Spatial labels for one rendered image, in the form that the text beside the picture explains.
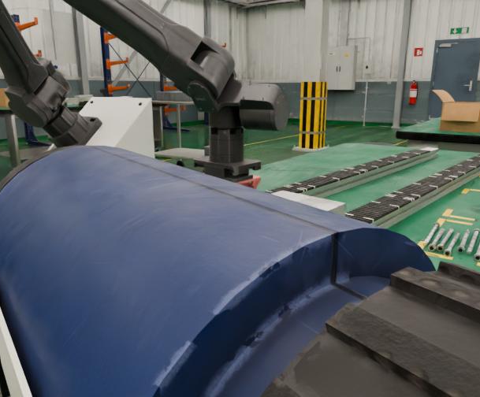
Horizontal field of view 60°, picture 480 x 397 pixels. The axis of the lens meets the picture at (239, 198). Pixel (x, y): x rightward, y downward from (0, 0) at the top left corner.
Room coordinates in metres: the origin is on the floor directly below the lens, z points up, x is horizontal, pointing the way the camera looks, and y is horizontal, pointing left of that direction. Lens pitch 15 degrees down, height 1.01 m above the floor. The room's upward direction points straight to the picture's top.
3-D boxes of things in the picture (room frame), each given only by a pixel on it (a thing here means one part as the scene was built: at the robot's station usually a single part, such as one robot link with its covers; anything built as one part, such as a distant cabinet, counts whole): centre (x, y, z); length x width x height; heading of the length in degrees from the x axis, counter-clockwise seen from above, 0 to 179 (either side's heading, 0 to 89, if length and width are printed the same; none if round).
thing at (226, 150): (0.69, 0.02, 0.91); 0.10 x 0.07 x 0.07; 48
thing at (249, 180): (0.68, 0.01, 0.84); 0.07 x 0.07 x 0.09; 48
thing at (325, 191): (1.10, -0.35, 0.79); 0.96 x 0.04 x 0.03; 138
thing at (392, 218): (0.97, -0.49, 0.79); 0.96 x 0.04 x 0.03; 138
